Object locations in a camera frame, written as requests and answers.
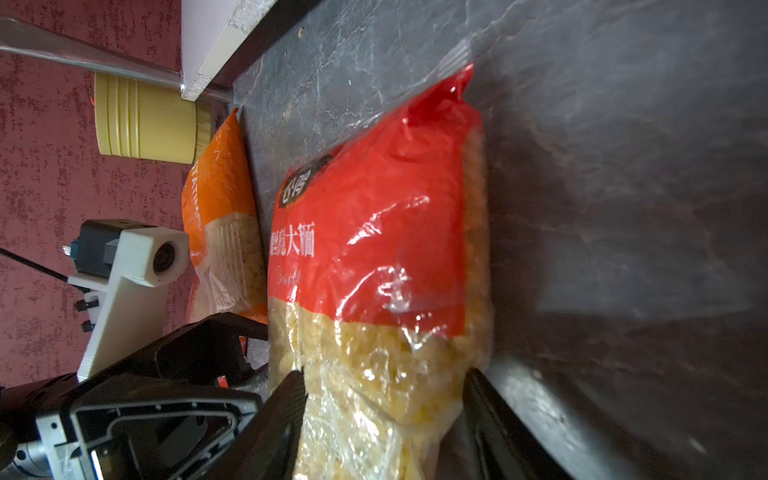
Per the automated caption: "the white two-tier shelf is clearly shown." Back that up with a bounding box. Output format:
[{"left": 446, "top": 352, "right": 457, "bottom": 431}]
[{"left": 1, "top": 0, "right": 276, "bottom": 103}]

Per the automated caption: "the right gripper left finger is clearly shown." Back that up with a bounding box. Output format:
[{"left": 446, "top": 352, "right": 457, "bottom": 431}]
[{"left": 206, "top": 371, "right": 307, "bottom": 479}]

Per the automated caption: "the red macaroni bag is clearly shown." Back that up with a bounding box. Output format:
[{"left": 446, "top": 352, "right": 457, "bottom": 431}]
[{"left": 267, "top": 65, "right": 494, "bottom": 479}]

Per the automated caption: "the orange macaroni bag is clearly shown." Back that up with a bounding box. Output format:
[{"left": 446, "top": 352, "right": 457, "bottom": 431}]
[{"left": 182, "top": 110, "right": 267, "bottom": 324}]

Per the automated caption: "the yellow pen cup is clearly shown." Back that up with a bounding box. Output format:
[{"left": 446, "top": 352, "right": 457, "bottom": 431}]
[{"left": 93, "top": 73, "right": 213, "bottom": 164}]

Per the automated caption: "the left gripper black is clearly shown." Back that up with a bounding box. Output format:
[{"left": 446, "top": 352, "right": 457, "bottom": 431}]
[{"left": 1, "top": 313, "right": 268, "bottom": 479}]

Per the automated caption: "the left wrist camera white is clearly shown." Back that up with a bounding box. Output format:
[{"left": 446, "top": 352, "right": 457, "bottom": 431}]
[{"left": 65, "top": 219, "right": 189, "bottom": 382}]

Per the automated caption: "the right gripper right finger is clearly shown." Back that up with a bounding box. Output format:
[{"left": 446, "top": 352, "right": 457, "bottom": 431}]
[{"left": 463, "top": 368, "right": 570, "bottom": 480}]

